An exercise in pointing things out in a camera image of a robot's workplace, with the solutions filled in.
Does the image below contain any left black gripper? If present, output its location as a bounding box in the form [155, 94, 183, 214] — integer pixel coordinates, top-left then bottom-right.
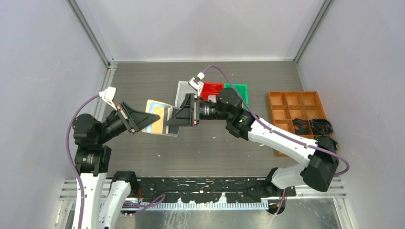
[97, 100, 160, 143]

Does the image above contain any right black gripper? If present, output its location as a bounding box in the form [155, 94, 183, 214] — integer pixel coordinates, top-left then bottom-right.
[166, 94, 231, 127]

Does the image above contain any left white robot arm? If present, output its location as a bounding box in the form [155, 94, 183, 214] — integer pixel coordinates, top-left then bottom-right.
[72, 102, 160, 229]

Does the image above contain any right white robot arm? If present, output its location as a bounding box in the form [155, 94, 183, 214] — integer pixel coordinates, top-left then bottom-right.
[167, 88, 339, 196]

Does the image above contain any white plastic bin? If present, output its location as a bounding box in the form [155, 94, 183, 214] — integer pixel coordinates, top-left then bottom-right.
[175, 81, 199, 108]

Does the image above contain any red plastic bin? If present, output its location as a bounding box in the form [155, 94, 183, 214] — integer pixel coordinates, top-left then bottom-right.
[200, 82, 224, 103]

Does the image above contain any green plastic bin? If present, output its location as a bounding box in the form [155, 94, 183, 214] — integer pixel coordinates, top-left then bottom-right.
[224, 83, 249, 110]

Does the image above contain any orange compartment tray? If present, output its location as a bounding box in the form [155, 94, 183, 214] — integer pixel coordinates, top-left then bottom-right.
[266, 91, 338, 150]

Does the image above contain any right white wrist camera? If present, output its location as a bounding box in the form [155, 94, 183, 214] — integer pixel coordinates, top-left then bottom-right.
[188, 72, 205, 96]

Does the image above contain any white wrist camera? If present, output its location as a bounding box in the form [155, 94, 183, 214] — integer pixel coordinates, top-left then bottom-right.
[188, 72, 205, 96]
[98, 86, 117, 111]

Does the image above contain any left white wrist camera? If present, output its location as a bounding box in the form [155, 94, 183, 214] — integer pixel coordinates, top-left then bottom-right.
[98, 86, 117, 111]

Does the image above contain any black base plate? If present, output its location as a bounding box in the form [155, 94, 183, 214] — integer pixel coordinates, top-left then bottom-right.
[129, 177, 282, 204]

